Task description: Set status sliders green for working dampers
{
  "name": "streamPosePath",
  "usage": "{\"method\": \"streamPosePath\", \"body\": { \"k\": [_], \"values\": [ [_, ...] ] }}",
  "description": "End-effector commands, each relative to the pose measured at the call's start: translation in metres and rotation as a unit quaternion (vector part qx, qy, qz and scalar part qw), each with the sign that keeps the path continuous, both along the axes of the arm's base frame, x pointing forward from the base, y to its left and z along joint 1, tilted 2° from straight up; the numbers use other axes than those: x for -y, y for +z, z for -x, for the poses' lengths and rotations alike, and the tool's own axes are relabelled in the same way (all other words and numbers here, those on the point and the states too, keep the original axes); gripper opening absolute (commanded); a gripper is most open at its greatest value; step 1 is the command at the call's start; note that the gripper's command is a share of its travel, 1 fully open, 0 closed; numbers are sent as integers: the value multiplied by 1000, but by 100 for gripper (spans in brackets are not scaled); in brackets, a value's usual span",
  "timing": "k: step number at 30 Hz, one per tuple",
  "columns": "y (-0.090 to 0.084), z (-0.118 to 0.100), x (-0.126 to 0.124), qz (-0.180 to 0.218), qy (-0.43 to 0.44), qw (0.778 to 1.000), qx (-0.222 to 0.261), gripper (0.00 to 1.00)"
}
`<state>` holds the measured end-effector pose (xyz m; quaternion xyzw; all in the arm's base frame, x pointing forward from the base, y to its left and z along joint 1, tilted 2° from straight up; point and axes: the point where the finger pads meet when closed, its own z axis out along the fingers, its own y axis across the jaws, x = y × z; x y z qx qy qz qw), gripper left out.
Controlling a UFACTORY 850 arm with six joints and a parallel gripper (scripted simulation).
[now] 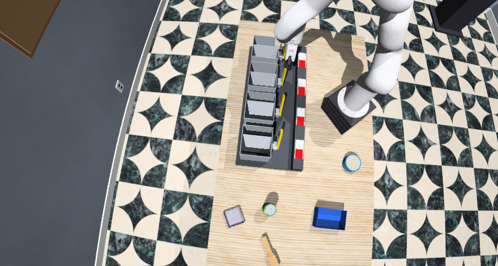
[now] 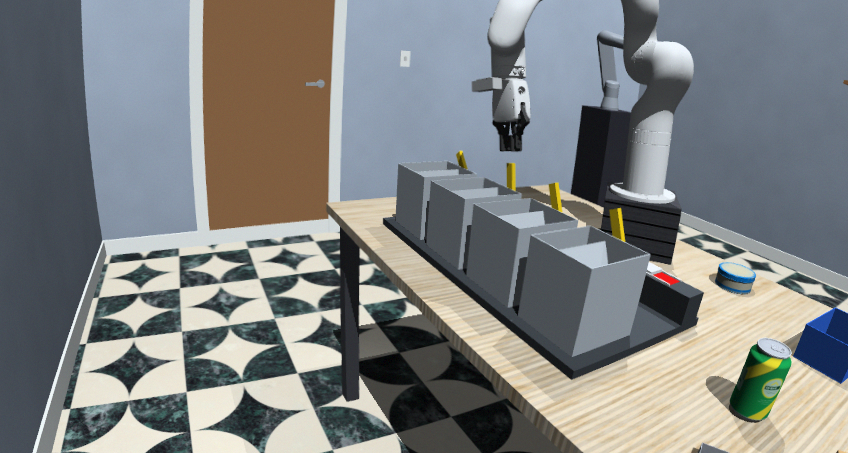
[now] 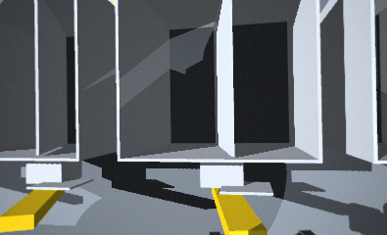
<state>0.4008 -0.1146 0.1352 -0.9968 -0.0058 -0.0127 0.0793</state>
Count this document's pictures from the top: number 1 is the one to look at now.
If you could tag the green and yellow drink can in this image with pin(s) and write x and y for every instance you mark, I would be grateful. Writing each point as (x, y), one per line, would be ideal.
(269, 209)

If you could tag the round tin with blue-rimmed lid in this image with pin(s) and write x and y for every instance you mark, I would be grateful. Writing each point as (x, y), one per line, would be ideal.
(351, 163)

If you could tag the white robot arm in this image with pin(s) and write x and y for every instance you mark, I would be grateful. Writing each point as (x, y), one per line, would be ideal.
(382, 76)

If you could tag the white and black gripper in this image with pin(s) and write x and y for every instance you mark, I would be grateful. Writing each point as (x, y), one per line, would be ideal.
(290, 54)

